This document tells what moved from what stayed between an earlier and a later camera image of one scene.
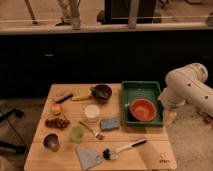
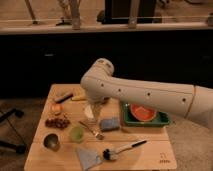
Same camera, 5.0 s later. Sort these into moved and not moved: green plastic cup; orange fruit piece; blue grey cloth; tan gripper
Moved: tan gripper
Not moved: blue grey cloth; orange fruit piece; green plastic cup
